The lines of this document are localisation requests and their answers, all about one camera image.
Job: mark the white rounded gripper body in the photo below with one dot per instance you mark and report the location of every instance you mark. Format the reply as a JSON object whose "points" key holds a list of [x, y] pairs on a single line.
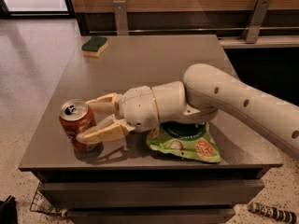
{"points": [[138, 107]]}

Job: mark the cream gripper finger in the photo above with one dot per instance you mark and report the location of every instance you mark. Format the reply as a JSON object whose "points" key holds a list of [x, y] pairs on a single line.
{"points": [[108, 129], [107, 104]]}

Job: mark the red coke can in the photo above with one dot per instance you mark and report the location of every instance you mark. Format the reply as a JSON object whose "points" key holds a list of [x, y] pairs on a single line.
{"points": [[76, 117]]}

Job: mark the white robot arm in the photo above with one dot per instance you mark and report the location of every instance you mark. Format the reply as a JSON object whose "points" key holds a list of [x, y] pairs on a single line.
{"points": [[203, 92]]}

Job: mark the green yellow sponge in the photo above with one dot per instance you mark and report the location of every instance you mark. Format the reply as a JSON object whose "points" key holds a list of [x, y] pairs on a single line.
{"points": [[95, 46]]}

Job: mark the grey drawer cabinet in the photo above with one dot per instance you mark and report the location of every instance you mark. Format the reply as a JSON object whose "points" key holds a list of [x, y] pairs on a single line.
{"points": [[124, 182]]}

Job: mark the green rice chips bag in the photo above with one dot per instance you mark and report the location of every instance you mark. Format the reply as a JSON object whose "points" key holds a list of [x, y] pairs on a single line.
{"points": [[188, 141]]}

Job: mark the black bag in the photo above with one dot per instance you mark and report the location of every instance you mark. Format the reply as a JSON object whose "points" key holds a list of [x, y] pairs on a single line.
{"points": [[8, 211]]}

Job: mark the black white patterned cylinder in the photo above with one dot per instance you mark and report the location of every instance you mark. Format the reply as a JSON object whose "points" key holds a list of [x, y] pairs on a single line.
{"points": [[273, 212]]}

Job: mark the horizontal metal rail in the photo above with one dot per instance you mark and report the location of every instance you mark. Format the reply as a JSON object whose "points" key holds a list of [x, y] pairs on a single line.
{"points": [[189, 30]]}

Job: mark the left metal bracket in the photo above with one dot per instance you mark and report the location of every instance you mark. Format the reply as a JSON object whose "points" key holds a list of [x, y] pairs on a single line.
{"points": [[120, 14]]}

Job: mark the metal bracket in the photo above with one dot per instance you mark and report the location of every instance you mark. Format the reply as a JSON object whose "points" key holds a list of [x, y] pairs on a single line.
{"points": [[251, 32], [120, 14]]}

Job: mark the wire basket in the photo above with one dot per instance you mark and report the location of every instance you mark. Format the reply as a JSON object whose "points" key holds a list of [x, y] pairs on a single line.
{"points": [[41, 205]]}

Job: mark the right metal bracket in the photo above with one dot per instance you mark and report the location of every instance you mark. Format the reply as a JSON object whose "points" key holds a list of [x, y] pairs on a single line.
{"points": [[251, 32]]}

